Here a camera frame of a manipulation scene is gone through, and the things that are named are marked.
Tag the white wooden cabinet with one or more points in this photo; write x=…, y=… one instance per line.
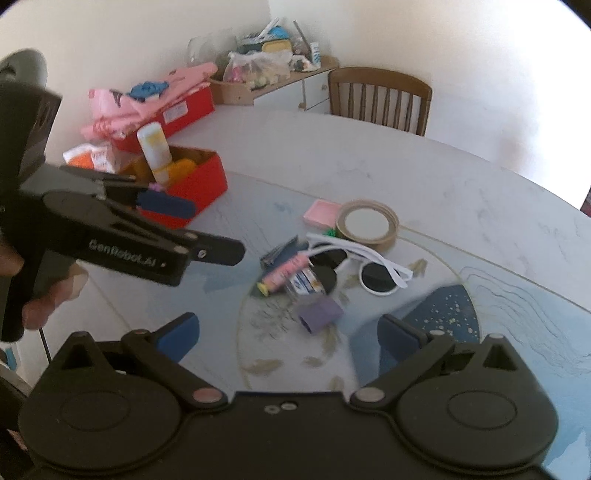
x=305, y=92

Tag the person left hand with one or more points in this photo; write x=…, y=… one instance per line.
x=37, y=311

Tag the pink ridged soap dish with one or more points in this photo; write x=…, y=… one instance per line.
x=322, y=214

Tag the orange fruit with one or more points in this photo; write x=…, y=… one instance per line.
x=179, y=169

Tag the grey lamp shade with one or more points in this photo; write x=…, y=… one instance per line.
x=26, y=66

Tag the purple block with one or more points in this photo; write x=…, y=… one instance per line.
x=316, y=316

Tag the red cardboard box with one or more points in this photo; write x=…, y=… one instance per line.
x=183, y=112

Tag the white yellow bottle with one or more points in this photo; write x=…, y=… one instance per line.
x=156, y=151

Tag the plastic bag with items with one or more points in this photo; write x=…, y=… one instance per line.
x=258, y=70

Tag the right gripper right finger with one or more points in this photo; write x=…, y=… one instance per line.
x=418, y=355

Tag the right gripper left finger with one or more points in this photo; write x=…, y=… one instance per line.
x=158, y=353

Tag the blue cloth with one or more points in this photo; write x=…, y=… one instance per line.
x=147, y=91

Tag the white sunglasses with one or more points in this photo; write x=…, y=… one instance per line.
x=377, y=275

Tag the small green object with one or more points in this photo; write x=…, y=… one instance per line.
x=332, y=232

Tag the orange white packet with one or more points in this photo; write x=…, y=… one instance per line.
x=102, y=157

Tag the red tin tray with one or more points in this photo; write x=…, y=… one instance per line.
x=201, y=186

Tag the purple sheep toy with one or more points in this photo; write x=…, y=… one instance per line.
x=156, y=187

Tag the clear glass jar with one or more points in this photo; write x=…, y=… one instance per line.
x=209, y=49

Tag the beige tape roll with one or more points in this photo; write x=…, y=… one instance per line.
x=368, y=222

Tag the wooden chair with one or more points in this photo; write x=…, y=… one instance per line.
x=381, y=97

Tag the pink tube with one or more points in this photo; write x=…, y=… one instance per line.
x=276, y=279

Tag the pink cloth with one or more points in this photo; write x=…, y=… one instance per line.
x=113, y=111

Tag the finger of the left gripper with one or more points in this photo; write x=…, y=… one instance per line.
x=124, y=189
x=211, y=249

